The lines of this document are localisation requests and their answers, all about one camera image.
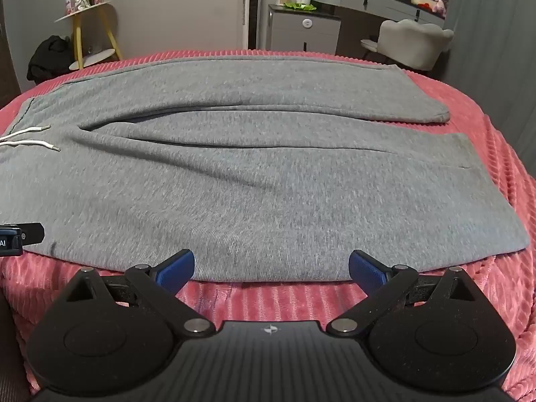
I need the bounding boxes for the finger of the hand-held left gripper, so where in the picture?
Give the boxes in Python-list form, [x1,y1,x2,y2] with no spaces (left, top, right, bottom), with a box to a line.
[20,222,45,247]

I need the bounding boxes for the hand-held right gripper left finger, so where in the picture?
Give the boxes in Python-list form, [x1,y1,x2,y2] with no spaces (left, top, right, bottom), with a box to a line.
[66,249,215,338]

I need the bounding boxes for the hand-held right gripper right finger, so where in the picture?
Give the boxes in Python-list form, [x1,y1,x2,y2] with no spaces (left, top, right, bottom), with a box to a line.
[327,249,483,337]

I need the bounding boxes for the grey pants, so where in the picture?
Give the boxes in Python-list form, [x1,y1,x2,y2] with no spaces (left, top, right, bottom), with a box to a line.
[0,56,531,282]

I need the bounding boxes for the pink ribbed blanket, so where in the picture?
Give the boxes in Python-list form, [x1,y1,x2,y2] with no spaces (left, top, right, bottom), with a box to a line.
[0,48,536,395]

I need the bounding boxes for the black bag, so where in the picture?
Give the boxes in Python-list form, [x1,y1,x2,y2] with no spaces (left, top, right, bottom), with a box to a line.
[26,35,77,85]

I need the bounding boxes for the yellow legged side table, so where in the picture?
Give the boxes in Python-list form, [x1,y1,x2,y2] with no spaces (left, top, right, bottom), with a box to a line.
[54,2,123,71]

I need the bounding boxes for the grey bedside cabinet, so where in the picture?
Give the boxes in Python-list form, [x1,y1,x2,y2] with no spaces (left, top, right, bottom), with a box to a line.
[267,4,342,53]

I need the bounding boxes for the grey vanity desk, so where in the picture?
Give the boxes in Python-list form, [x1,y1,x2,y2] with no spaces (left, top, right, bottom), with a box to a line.
[312,0,447,58]

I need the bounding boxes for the white tower fan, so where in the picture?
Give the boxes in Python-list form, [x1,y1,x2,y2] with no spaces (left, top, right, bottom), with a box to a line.
[242,0,263,50]

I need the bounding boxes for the white drawstring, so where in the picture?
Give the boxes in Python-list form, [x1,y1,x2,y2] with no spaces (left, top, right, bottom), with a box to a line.
[0,125,62,152]

